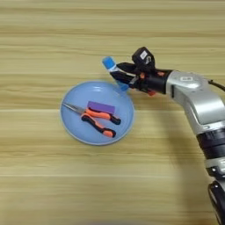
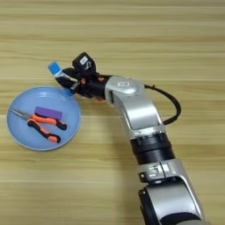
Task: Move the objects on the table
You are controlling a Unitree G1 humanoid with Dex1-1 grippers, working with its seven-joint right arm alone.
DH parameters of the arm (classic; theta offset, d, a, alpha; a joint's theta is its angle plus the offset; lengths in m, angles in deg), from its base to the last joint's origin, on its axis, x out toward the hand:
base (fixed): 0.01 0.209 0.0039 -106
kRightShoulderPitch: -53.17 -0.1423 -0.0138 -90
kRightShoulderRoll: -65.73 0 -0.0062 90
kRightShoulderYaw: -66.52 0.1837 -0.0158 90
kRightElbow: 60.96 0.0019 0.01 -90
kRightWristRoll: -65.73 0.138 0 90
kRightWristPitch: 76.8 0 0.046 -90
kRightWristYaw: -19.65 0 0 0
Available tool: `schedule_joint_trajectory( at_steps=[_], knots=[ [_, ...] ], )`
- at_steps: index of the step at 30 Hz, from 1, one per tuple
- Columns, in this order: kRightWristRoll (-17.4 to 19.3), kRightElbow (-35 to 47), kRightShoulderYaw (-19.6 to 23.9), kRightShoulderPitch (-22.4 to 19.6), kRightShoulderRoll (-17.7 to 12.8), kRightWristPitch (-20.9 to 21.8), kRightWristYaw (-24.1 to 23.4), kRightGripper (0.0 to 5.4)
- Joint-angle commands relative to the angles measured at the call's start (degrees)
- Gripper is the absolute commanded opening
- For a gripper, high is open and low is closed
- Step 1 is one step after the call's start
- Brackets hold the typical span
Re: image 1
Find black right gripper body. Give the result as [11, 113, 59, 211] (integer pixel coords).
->
[130, 69, 174, 97]

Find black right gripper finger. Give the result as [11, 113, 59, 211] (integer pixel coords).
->
[116, 62, 139, 74]
[110, 70, 138, 86]

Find blue glue stick tube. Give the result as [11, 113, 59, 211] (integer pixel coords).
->
[101, 55, 130, 92]

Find black box with white label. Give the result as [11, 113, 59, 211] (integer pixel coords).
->
[131, 46, 156, 72]

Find purple rectangular block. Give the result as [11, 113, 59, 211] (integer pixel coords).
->
[87, 100, 116, 115]

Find orange and black pliers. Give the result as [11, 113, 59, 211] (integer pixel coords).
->
[62, 102, 122, 139]

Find blue round plate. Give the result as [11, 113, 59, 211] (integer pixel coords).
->
[60, 81, 135, 146]

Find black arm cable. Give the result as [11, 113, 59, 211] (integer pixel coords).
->
[207, 79, 225, 92]

